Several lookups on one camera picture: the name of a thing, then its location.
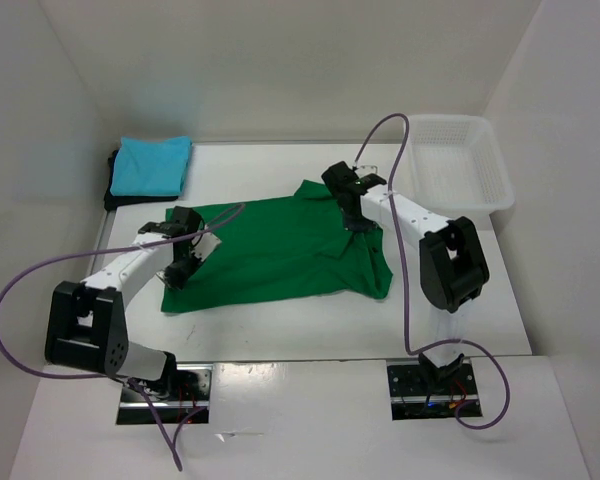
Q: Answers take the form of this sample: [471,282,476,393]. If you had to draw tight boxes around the light blue t-shirt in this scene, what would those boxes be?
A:
[110,136,193,197]

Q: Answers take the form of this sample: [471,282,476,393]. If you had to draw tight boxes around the black t-shirt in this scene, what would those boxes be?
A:
[103,149,179,212]

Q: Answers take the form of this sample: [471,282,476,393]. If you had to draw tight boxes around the green t-shirt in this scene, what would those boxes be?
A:
[161,180,393,314]

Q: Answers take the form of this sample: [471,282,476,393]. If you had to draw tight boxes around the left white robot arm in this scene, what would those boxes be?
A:
[45,207,221,400]

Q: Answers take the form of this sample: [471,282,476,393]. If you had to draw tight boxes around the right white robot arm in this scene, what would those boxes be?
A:
[321,162,490,393]

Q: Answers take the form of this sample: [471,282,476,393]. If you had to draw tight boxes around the white plastic basket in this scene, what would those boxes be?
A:
[408,114,515,217]

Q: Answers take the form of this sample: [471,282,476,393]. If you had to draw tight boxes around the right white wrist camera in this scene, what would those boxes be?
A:
[353,164,378,177]

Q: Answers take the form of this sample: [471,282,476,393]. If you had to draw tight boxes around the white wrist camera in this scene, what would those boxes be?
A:
[353,164,378,177]
[192,233,222,262]

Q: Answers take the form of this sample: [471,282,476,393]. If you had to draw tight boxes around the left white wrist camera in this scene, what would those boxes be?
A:
[192,233,222,262]

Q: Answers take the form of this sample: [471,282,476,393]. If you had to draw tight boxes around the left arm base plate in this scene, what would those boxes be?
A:
[116,363,214,426]

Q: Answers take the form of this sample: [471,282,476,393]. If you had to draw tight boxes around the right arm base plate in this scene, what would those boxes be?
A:
[386,361,482,421]

